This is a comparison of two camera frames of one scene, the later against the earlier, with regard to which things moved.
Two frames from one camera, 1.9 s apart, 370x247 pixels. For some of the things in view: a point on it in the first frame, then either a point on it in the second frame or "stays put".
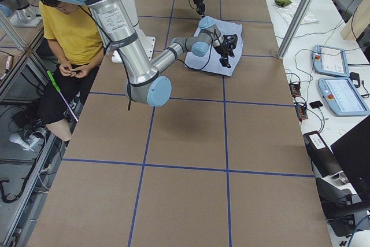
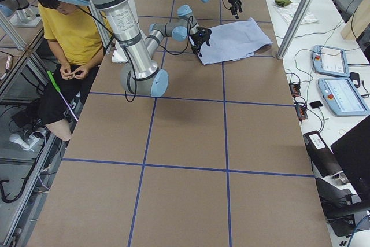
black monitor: x=352 y=151 stays put
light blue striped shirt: x=211 y=62 -> x=232 y=41
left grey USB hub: x=295 y=89 stays put
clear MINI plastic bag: x=288 y=11 stays put
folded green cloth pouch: x=282 y=1 stays put
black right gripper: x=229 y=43 -> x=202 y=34
